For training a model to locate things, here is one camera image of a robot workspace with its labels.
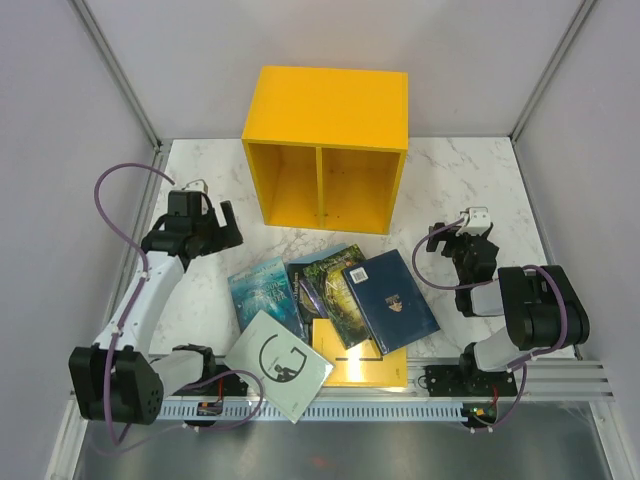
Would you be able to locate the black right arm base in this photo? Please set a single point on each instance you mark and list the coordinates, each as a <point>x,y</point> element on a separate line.
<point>465,379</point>

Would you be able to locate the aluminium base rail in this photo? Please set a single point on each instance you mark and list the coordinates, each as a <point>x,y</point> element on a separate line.
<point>134,382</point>

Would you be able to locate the yellow wooden shelf box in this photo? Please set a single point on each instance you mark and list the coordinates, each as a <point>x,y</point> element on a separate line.
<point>326,147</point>

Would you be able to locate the yellow file folder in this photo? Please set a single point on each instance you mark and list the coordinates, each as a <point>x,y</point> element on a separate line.
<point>360,366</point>

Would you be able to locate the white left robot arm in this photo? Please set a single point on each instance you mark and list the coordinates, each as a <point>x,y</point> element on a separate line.
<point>131,328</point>

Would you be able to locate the white slotted cable duct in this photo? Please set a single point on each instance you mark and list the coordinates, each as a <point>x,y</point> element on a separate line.
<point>319,411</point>

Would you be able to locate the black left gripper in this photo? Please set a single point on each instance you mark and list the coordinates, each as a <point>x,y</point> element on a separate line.
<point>225,236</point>

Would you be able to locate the green forest cover book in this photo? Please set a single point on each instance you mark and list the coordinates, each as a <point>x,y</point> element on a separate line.
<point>327,279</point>

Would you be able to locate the purple Daniel Defoe book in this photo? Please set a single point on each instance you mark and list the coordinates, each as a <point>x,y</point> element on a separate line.
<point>309,304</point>

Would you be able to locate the pale grey-green circle book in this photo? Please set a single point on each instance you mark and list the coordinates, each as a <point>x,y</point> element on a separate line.
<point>276,362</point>

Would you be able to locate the navy blue crest book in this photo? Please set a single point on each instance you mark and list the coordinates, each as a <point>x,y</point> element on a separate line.
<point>393,308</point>

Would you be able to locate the teal ocean cover book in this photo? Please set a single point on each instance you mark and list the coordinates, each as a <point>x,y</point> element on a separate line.
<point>266,287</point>

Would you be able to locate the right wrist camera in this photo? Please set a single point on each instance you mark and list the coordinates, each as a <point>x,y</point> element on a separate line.
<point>475,221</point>

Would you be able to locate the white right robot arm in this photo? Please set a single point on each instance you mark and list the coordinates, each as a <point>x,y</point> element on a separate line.
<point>541,310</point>

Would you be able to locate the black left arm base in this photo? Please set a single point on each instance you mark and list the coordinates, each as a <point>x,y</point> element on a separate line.
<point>231,385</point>

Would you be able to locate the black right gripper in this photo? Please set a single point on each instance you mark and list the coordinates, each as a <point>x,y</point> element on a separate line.
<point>445,250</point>

